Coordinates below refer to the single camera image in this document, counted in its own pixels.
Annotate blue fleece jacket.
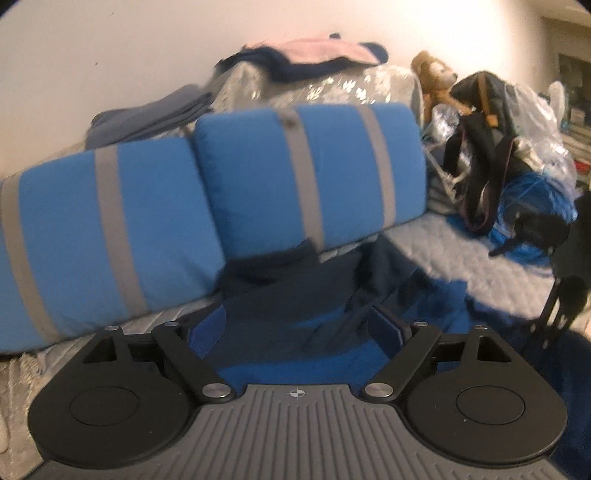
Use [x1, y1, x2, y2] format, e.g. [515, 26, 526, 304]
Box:
[188, 237, 591, 462]

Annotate folded navy white clothes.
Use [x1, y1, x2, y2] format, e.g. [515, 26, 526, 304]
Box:
[215, 34, 389, 83]

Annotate left blue striped pillow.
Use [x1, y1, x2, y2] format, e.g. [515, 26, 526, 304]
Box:
[1, 138, 225, 354]

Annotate blue striped pillow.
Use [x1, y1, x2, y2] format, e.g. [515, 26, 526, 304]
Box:
[1, 138, 225, 354]
[194, 103, 427, 258]

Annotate striped canvas tote bag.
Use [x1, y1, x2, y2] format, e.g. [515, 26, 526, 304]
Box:
[423, 136, 470, 215]

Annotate clear plastic bag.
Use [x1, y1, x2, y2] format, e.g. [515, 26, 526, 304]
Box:
[505, 83, 577, 199]

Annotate black bag red trim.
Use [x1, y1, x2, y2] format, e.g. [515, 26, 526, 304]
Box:
[444, 71, 517, 236]

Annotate right blue striped pillow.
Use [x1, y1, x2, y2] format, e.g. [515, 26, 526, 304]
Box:
[194, 103, 427, 258]

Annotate grey folded garment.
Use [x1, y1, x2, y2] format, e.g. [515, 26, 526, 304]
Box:
[85, 84, 214, 150]

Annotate brown teddy bear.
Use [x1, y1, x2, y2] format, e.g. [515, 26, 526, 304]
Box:
[411, 50, 458, 124]

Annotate blue coiled cable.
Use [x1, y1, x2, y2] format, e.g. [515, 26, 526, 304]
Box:
[489, 172, 578, 266]

